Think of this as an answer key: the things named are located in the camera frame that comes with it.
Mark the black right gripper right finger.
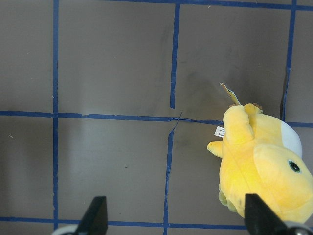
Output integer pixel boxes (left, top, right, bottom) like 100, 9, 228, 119
245, 194, 288, 235

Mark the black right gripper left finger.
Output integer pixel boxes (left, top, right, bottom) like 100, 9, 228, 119
76, 196, 108, 235

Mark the yellow plush dinosaur toy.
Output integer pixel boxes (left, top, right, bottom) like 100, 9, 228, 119
207, 90, 313, 223

